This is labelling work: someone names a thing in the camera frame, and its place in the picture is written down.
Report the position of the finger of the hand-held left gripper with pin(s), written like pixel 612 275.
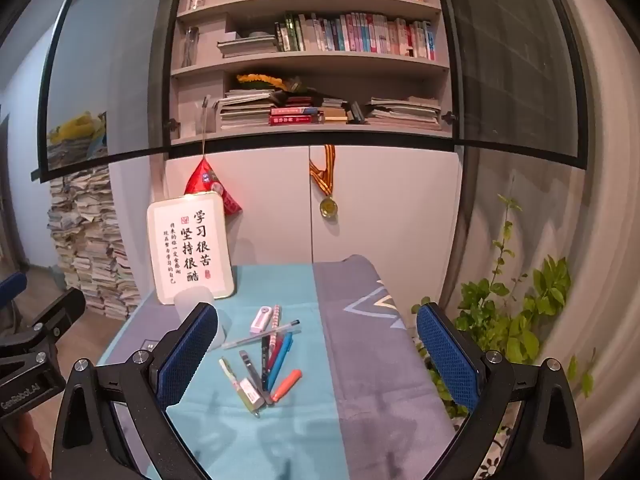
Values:
pixel 12 287
pixel 55 312

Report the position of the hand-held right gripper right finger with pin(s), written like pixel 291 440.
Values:
pixel 445 360

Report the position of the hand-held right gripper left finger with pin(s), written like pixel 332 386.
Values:
pixel 187 355

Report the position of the translucent pen cup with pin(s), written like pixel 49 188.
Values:
pixel 187 297

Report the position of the black grey pen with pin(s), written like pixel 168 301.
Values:
pixel 250 367

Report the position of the clear gel pen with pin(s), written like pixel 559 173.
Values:
pixel 250 338

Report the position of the red pen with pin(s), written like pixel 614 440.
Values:
pixel 277 352

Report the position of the blue pen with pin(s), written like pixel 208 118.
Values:
pixel 284 360

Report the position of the pink checked pen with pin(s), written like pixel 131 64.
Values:
pixel 276 314

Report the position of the green pen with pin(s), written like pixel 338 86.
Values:
pixel 227 370

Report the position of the tall stack of books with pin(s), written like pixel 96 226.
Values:
pixel 90 260

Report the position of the white eraser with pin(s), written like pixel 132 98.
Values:
pixel 251 392

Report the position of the purple correction tape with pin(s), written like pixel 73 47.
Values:
pixel 261 318

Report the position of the green leafy plant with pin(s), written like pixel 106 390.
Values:
pixel 520 305

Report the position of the orange highlighter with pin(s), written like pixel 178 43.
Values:
pixel 287 385

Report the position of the white calligraphy board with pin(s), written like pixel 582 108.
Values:
pixel 190 240

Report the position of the red hanging pouch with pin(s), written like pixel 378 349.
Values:
pixel 205 177

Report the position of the gold medal with striped ribbon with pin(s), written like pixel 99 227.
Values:
pixel 327 206

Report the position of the glass cabinet door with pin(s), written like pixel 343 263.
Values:
pixel 110 60
pixel 515 60

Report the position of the pile of paper booklets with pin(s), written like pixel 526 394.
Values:
pixel 245 112

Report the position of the red books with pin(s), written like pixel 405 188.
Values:
pixel 295 119

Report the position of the yellow flower garland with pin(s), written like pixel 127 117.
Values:
pixel 260 81

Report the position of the grey stack of books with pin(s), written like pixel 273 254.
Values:
pixel 245 47

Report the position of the grey bookcase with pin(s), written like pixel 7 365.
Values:
pixel 310 65

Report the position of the colourful row of books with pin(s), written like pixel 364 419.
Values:
pixel 360 35

